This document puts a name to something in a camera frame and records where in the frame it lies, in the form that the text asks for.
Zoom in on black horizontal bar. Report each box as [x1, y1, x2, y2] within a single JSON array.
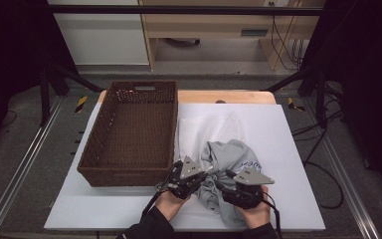
[[48, 4, 326, 17]]

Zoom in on black metal stand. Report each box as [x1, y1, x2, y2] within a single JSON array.
[[39, 62, 106, 127], [264, 62, 330, 129]]

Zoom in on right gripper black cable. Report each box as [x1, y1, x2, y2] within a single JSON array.
[[262, 190, 284, 239]]

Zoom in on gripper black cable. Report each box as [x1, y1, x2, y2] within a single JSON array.
[[140, 163, 181, 217], [262, 190, 284, 239]]

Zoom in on wooden desk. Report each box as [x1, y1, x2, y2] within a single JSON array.
[[137, 0, 326, 72]]

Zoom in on grey garment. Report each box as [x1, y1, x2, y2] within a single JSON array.
[[197, 138, 264, 229]]

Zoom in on thin black floor cable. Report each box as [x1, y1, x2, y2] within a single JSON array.
[[0, 109, 19, 129]]

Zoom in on black wall cables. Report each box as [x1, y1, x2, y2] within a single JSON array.
[[269, 1, 305, 72]]

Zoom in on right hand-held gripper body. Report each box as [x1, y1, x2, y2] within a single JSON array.
[[221, 167, 276, 210]]

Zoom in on brown wicker basket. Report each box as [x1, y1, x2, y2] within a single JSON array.
[[77, 80, 179, 188]]

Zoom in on person's right hand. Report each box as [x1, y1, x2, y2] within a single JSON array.
[[241, 185, 273, 230]]

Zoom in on white mesh laundry bag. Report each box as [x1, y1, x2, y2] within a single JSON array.
[[173, 111, 257, 230]]

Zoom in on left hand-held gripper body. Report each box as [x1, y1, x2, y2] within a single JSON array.
[[166, 155, 206, 200]]

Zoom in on aluminium rail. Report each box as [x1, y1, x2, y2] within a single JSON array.
[[0, 96, 65, 239], [301, 99, 382, 239]]

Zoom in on white board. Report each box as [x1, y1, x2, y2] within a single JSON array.
[[43, 102, 326, 232]]

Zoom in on black curtain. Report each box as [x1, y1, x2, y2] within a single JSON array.
[[300, 0, 382, 203], [0, 0, 78, 161]]

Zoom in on person's left hand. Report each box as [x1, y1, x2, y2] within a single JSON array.
[[155, 191, 192, 222]]

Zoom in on white cabinet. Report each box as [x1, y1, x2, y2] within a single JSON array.
[[47, 0, 150, 66]]

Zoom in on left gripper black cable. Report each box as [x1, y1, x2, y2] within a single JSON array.
[[140, 163, 181, 217]]

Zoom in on yellow black tape mark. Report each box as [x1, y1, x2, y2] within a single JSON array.
[[74, 95, 89, 115]]

